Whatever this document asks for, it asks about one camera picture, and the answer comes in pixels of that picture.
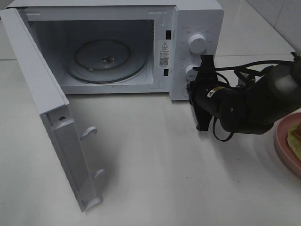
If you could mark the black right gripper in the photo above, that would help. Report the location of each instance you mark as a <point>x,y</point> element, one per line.
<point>206,97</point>

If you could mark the toast sandwich with lettuce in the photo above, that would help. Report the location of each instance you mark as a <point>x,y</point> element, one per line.
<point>294,140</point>

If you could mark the pink round plate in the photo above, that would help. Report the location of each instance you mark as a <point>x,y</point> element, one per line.
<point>281,144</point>

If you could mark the white microwave door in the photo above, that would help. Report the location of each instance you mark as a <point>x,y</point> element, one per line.
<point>52,105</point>

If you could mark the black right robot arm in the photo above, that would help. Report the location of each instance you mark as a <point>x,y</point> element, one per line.
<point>246,99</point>

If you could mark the lower white timer knob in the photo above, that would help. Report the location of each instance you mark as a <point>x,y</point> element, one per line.
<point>190,73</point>

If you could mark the upper white power knob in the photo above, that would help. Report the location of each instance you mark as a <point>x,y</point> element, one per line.
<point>197,43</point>

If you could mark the glass microwave turntable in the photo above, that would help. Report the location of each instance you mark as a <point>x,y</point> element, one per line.
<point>106,61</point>

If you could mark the white microwave oven body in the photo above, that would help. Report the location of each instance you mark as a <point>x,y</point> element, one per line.
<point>59,27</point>

